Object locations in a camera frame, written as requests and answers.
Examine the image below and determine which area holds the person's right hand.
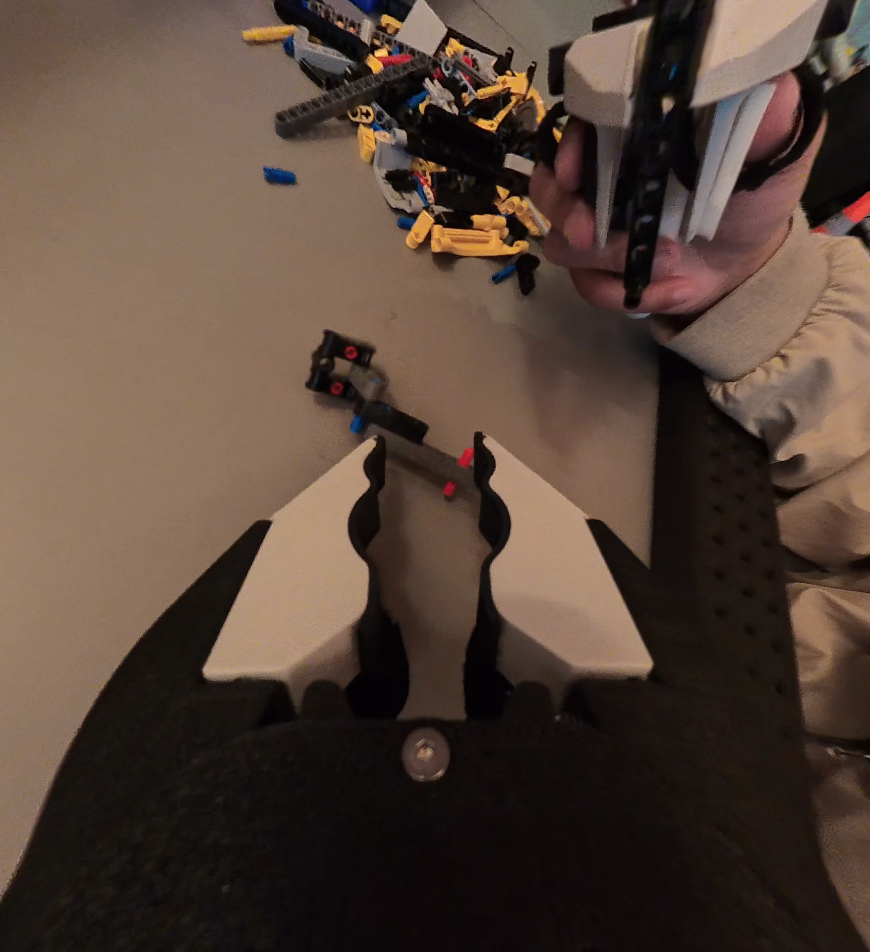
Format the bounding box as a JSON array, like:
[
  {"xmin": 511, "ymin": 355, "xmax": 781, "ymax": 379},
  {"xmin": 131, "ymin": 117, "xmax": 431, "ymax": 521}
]
[{"xmin": 530, "ymin": 70, "xmax": 830, "ymax": 317}]

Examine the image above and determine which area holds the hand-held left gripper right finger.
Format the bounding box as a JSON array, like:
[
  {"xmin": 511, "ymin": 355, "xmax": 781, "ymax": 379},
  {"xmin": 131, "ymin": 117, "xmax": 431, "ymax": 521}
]
[{"xmin": 464, "ymin": 431, "xmax": 655, "ymax": 718}]

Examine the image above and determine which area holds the long black beam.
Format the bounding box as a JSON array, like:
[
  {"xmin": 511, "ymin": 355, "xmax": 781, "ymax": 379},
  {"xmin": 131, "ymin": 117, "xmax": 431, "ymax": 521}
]
[{"xmin": 623, "ymin": 0, "xmax": 705, "ymax": 309}]

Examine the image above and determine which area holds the orange traffic cone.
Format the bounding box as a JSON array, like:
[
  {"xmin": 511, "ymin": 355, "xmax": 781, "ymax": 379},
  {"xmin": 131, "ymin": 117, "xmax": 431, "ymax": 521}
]
[{"xmin": 814, "ymin": 182, "xmax": 870, "ymax": 238}]

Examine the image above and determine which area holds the black grey brick chassis assembly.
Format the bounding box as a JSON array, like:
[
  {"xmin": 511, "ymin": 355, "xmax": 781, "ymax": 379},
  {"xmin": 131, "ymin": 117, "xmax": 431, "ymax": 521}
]
[{"xmin": 304, "ymin": 329, "xmax": 480, "ymax": 499}]

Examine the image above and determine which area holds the pile of brick pieces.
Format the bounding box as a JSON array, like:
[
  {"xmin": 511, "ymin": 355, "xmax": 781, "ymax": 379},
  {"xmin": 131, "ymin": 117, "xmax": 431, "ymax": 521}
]
[{"xmin": 241, "ymin": 0, "xmax": 566, "ymax": 295}]

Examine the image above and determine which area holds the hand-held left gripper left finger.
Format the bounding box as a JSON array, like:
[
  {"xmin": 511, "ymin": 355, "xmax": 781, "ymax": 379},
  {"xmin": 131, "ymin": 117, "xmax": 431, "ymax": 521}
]
[{"xmin": 202, "ymin": 436, "xmax": 409, "ymax": 718}]

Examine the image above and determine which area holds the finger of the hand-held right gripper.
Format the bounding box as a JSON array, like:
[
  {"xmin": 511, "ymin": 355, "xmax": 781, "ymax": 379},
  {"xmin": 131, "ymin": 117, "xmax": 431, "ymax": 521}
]
[
  {"xmin": 691, "ymin": 0, "xmax": 830, "ymax": 109},
  {"xmin": 563, "ymin": 22, "xmax": 655, "ymax": 127}
]

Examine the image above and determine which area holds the black perforated panel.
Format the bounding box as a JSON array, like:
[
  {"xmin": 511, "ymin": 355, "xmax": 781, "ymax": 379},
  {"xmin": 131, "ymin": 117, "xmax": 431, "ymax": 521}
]
[{"xmin": 650, "ymin": 350, "xmax": 804, "ymax": 733}]

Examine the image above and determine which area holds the person's right forearm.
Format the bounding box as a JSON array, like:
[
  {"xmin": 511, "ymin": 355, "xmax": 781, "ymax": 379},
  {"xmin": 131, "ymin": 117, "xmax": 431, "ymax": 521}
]
[{"xmin": 654, "ymin": 212, "xmax": 870, "ymax": 566}]

